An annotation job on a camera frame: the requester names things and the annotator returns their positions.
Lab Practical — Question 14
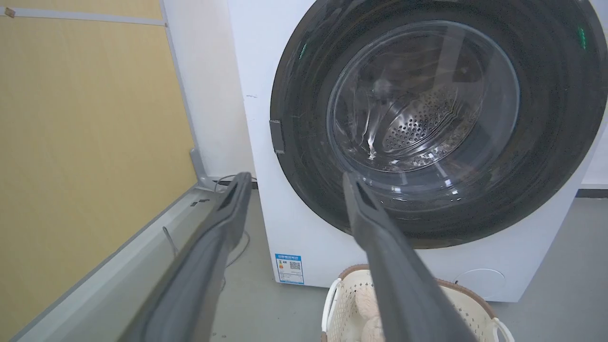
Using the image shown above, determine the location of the white washing machine body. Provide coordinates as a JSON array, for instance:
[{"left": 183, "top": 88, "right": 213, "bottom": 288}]
[{"left": 227, "top": 0, "right": 608, "bottom": 303}]

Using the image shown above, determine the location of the white plastic laundry basket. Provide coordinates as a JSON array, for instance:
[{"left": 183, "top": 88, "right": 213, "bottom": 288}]
[{"left": 321, "top": 264, "right": 515, "bottom": 342}]

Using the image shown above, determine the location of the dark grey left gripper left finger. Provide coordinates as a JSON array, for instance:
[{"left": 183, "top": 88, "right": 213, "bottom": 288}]
[{"left": 118, "top": 172, "right": 253, "bottom": 342}]

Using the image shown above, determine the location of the yellow partition panel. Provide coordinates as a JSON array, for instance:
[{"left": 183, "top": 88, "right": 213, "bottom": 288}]
[{"left": 0, "top": 0, "right": 215, "bottom": 342}]

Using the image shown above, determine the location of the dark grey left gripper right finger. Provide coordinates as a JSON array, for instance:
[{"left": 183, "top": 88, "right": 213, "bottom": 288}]
[{"left": 342, "top": 172, "right": 477, "bottom": 342}]

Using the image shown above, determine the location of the black round washing machine door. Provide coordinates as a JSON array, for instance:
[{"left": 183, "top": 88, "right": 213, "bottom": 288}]
[{"left": 269, "top": 0, "right": 608, "bottom": 249}]

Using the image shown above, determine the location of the thin grey cable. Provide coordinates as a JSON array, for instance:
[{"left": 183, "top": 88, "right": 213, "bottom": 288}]
[{"left": 162, "top": 174, "right": 257, "bottom": 290}]

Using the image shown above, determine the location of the blue energy label sticker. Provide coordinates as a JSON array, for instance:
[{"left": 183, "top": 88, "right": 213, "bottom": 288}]
[{"left": 275, "top": 253, "right": 304, "bottom": 285}]

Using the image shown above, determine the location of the beige plush toy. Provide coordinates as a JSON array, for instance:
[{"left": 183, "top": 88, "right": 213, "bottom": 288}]
[{"left": 354, "top": 284, "right": 385, "bottom": 342}]

